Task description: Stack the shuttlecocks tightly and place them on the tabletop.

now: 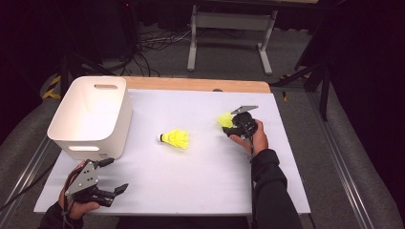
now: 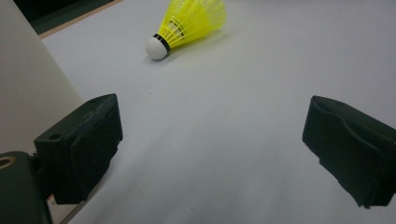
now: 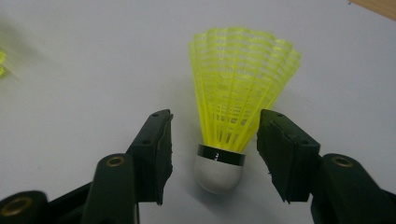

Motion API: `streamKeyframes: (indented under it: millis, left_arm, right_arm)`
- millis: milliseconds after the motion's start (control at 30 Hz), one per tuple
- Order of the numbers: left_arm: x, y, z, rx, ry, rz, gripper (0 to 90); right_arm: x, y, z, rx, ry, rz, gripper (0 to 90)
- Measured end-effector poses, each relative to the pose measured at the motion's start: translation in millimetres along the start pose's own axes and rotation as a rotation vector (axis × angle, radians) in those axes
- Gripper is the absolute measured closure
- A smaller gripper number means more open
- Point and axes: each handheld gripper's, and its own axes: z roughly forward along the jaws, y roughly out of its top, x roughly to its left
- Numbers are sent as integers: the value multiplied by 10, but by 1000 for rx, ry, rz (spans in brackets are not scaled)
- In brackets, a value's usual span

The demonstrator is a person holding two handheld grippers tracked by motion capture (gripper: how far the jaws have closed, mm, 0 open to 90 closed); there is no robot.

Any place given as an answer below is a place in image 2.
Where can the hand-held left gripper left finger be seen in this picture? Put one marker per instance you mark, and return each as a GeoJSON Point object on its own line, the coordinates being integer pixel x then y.
{"type": "Point", "coordinates": [84, 146]}

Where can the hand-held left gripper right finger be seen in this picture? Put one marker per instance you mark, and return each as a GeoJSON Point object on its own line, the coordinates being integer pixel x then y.
{"type": "Point", "coordinates": [351, 149]}

